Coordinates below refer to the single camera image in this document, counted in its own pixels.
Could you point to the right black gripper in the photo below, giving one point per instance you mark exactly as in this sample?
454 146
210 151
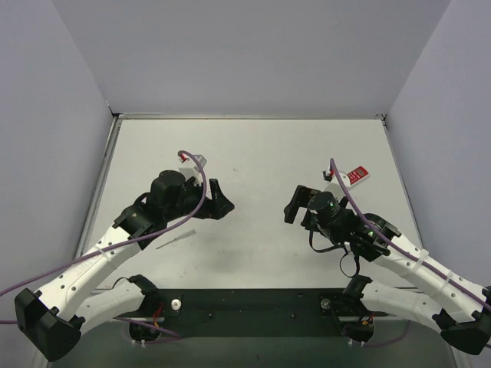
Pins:
303 207

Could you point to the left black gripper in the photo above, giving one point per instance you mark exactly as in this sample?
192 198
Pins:
207 201

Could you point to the white red remote control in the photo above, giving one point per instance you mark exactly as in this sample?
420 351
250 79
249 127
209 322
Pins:
355 176

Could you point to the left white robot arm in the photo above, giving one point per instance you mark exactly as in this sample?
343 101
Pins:
55 316

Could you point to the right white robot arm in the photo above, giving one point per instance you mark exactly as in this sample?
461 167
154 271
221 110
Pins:
458 310

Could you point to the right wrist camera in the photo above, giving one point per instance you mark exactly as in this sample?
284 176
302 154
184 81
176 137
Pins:
333 186

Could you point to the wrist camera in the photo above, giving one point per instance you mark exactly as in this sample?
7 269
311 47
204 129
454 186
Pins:
190 167
333 186

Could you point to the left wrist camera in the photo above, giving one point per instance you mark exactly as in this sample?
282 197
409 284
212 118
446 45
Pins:
190 167

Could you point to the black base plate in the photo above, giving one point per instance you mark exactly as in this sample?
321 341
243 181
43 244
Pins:
284 312

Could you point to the aluminium rail frame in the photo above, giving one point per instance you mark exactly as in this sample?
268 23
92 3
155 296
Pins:
258 164

